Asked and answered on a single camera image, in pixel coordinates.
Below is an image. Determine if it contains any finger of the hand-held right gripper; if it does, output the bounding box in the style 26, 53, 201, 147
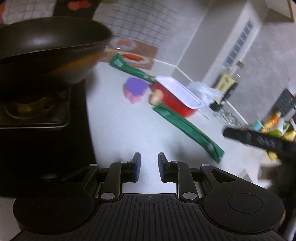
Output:
222, 127, 284, 152

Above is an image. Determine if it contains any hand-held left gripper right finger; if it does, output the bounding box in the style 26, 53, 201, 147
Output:
158, 152, 236, 203

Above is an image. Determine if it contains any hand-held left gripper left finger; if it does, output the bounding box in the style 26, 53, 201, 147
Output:
62, 152, 141, 203

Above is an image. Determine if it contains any long green snack packet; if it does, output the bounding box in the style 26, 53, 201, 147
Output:
153, 103, 225, 163
109, 53, 159, 84

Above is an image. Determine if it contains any red plastic food tray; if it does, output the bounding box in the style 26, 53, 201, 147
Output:
151, 76, 205, 117

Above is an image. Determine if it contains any pink and purple toy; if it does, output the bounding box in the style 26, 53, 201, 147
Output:
124, 77, 148, 105

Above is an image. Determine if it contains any orange detergent bottle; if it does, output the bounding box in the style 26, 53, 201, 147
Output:
260, 111, 282, 133

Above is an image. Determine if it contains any metal whisk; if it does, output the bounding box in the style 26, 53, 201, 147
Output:
214, 109, 242, 129

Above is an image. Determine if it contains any dark sauce bottle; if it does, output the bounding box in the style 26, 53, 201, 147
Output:
209, 61, 245, 111

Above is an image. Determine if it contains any clear plastic bag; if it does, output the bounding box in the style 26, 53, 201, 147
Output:
188, 81, 223, 107

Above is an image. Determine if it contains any garlic bulb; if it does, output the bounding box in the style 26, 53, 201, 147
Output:
149, 90, 163, 105

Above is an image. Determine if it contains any black gas stove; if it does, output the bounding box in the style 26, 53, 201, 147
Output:
0, 79, 96, 197

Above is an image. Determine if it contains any grey vent grille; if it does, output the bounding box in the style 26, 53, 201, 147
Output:
223, 20, 255, 67

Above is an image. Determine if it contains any black wok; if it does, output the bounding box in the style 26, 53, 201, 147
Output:
0, 19, 114, 85

